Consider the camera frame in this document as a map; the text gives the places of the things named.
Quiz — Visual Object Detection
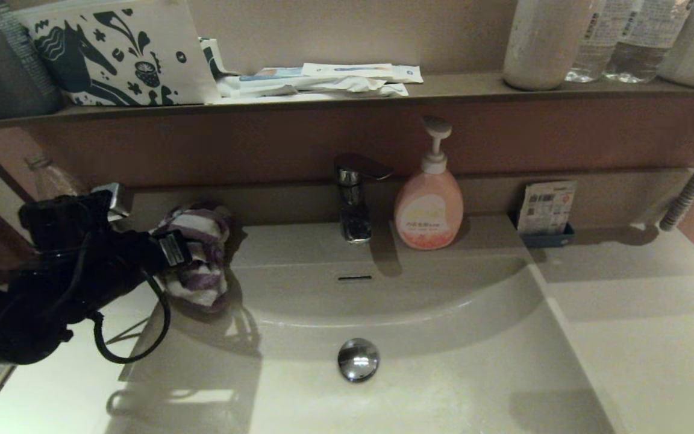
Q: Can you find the white smooth cylindrical container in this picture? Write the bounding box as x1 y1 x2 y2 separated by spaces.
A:
502 0 595 91

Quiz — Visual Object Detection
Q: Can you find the brown wall shelf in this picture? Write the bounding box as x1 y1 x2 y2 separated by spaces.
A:
0 72 694 132

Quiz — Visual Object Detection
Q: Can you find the purple white striped towel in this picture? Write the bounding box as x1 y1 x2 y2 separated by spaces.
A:
151 202 233 314

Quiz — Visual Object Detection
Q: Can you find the white sink basin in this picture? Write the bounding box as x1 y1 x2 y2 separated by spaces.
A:
106 223 619 434

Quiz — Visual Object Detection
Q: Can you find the crumpled white plastic wrapper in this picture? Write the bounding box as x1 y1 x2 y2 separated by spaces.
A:
217 76 410 99

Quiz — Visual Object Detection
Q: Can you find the chrome sink faucet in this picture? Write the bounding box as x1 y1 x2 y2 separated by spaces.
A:
333 153 394 245

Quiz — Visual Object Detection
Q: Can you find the dark blue soap tray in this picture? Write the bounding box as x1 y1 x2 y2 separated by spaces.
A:
513 211 575 248

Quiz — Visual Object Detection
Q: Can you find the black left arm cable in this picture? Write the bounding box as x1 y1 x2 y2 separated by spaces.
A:
91 268 172 364

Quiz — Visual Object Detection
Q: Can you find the white printed sachet packet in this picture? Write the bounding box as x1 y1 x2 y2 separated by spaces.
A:
517 181 578 236

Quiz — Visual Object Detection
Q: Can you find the blue white toothbrush packet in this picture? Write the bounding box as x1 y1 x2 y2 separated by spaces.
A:
239 67 322 84

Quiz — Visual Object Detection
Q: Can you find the clear plastic bottle without cap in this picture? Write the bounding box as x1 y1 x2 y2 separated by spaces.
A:
25 156 89 200

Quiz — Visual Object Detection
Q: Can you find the pink soap pump bottle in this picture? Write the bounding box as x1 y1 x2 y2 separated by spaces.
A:
394 116 464 251

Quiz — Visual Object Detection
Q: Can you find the white pouch with horse print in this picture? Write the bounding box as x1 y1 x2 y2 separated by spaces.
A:
13 0 221 107

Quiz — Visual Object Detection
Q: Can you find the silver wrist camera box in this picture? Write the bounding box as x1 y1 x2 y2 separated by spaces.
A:
91 183 135 219

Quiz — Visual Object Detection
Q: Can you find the chrome drain stopper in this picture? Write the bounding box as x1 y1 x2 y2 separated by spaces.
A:
338 338 380 382

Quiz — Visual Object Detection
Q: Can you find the clear labelled water bottle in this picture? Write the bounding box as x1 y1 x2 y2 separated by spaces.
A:
603 0 694 84
565 0 626 84

